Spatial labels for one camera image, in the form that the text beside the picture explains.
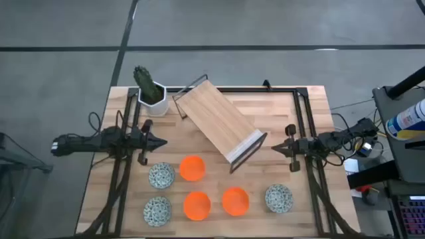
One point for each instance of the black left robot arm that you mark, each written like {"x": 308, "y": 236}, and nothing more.
{"x": 83, "y": 142}

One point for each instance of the white spray can blue label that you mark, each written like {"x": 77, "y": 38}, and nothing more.
{"x": 406, "y": 121}

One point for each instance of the grey equipment cart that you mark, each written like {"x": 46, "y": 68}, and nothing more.
{"x": 382, "y": 106}

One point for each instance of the grey metal stand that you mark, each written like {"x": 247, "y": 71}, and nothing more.
{"x": 20, "y": 159}

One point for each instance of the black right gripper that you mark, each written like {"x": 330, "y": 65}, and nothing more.
{"x": 293, "y": 149}

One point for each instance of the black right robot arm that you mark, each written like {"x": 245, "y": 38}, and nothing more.
{"x": 332, "y": 139}

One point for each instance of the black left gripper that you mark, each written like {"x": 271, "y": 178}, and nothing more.
{"x": 141, "y": 141}

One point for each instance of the blue white adapter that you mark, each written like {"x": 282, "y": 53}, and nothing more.
{"x": 366, "y": 148}

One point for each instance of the green cactus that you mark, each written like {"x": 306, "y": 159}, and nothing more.
{"x": 146, "y": 83}

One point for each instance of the black pole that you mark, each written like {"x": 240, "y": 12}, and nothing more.
{"x": 406, "y": 83}

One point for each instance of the backlit black keyboard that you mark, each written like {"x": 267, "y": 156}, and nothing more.
{"x": 413, "y": 215}

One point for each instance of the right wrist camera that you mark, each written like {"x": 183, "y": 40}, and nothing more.
{"x": 303, "y": 145}

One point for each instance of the black clamp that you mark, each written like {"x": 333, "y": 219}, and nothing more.
{"x": 266, "y": 84}

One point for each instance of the wooden shelf riser black frame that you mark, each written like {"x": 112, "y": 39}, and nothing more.
{"x": 216, "y": 116}

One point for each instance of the patterned ceramic mini bowl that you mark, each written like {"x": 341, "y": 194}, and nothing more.
{"x": 157, "y": 211}
{"x": 279, "y": 198}
{"x": 161, "y": 175}

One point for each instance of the white hexagonal plant pot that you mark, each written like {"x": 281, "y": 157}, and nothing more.
{"x": 156, "y": 109}

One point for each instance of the orange mini bowl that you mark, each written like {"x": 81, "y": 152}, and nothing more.
{"x": 197, "y": 206}
{"x": 235, "y": 201}
{"x": 192, "y": 168}

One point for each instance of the white paper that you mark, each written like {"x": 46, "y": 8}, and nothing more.
{"x": 351, "y": 166}

